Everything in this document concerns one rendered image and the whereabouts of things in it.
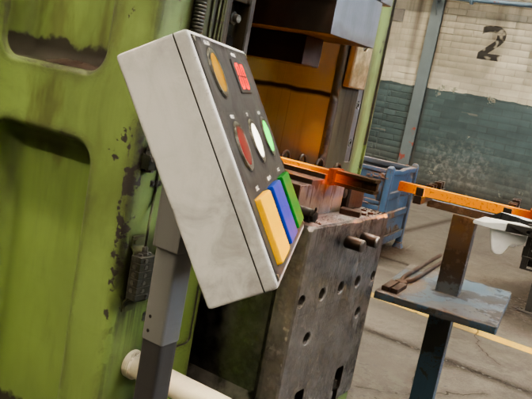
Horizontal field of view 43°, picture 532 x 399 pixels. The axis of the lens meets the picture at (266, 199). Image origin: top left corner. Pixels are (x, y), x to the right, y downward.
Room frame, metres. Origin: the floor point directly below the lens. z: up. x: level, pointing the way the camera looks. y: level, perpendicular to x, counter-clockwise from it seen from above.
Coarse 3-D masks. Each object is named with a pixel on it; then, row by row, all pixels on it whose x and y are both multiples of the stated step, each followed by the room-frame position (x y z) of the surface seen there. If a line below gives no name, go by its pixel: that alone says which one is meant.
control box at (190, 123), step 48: (144, 48) 0.69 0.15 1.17; (192, 48) 0.68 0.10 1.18; (144, 96) 0.69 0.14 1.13; (192, 96) 0.68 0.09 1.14; (240, 96) 0.85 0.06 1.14; (192, 144) 0.68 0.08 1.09; (240, 144) 0.72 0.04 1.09; (192, 192) 0.68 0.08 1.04; (240, 192) 0.68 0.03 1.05; (192, 240) 0.68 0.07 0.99; (240, 240) 0.68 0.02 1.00; (240, 288) 0.67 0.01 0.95
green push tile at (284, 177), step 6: (282, 174) 0.94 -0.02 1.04; (288, 174) 0.97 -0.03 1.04; (282, 180) 0.91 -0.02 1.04; (288, 180) 0.95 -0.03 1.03; (288, 186) 0.93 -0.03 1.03; (288, 192) 0.91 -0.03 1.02; (294, 192) 0.97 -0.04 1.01; (288, 198) 0.90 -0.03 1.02; (294, 198) 0.95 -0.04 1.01; (294, 204) 0.93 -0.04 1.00; (294, 210) 0.91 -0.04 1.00; (300, 210) 0.96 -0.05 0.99; (294, 216) 0.90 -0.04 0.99; (300, 216) 0.94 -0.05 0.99; (300, 222) 0.92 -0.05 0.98
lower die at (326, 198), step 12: (288, 168) 1.42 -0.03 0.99; (300, 168) 1.41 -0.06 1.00; (300, 180) 1.35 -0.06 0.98; (312, 180) 1.33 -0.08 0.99; (324, 180) 1.38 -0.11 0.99; (300, 192) 1.30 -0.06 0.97; (312, 192) 1.34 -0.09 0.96; (324, 192) 1.38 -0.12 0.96; (336, 192) 1.44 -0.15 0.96; (300, 204) 1.31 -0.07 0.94; (312, 204) 1.35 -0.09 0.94; (324, 204) 1.39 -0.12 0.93; (336, 204) 1.45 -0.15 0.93
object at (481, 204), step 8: (400, 184) 1.69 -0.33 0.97; (408, 184) 1.68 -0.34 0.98; (416, 184) 1.69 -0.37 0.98; (424, 192) 1.67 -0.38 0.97; (432, 192) 1.66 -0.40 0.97; (440, 192) 1.65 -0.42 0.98; (448, 192) 1.65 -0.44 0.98; (448, 200) 1.64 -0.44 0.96; (456, 200) 1.64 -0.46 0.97; (464, 200) 1.63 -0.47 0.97; (472, 200) 1.62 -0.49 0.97; (480, 200) 1.62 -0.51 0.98; (480, 208) 1.61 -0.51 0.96; (488, 208) 1.61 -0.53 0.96; (496, 208) 1.60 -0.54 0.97; (512, 208) 1.59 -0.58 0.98; (520, 208) 1.60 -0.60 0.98; (520, 216) 1.58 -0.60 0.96; (528, 216) 1.57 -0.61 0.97
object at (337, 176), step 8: (288, 160) 1.44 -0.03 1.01; (304, 168) 1.42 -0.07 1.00; (312, 168) 1.41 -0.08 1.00; (320, 168) 1.40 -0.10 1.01; (336, 168) 1.40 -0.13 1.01; (328, 176) 1.38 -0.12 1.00; (336, 176) 1.39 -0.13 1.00; (344, 176) 1.38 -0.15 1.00; (352, 176) 1.36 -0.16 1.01; (360, 176) 1.36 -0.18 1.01; (336, 184) 1.38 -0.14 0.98; (344, 184) 1.37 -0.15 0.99; (352, 184) 1.37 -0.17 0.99; (360, 184) 1.36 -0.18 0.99; (368, 184) 1.35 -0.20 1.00; (376, 184) 1.34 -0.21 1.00; (368, 192) 1.34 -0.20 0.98; (376, 192) 1.35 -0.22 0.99
